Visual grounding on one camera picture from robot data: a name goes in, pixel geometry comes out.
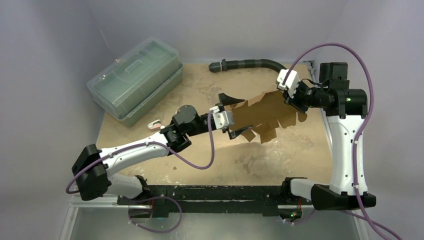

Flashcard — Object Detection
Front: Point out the brown cardboard box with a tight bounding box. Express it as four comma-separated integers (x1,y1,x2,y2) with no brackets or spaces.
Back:
229,90,308,144

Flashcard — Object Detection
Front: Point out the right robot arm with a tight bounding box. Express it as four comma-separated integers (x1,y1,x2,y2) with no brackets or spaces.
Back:
276,62,377,211

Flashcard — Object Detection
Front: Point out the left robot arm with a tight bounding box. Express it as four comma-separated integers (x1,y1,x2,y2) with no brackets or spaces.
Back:
65,93,248,205

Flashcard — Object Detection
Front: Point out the clear plastic storage box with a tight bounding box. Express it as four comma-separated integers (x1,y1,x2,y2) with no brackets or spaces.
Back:
86,37,183,127

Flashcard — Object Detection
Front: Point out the pink white small tool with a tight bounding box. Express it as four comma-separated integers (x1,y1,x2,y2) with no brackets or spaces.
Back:
147,119,165,131

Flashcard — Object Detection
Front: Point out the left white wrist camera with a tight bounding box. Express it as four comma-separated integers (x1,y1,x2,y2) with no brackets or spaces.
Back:
209,106,235,130

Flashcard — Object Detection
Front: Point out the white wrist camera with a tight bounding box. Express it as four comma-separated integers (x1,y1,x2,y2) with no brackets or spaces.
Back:
276,69,300,99
209,106,235,130

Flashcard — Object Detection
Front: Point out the black corrugated hose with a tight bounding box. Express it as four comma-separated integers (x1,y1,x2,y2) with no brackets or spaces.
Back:
208,58,289,75

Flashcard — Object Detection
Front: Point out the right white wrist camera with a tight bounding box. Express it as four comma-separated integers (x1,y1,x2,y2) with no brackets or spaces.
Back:
276,69,300,99

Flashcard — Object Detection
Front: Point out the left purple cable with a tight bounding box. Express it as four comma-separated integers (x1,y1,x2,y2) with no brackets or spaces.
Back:
65,110,216,234

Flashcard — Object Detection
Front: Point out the purple cable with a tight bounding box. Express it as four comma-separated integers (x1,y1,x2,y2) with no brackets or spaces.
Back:
281,42,403,240
65,110,216,234

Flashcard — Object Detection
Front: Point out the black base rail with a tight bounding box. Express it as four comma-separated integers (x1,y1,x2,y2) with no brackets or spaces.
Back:
117,185,312,218

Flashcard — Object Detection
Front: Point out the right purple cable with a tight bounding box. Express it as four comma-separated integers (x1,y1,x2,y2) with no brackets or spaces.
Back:
281,42,403,240

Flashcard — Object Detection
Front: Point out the aluminium frame profile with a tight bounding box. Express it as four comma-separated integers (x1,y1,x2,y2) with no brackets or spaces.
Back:
71,177,364,225

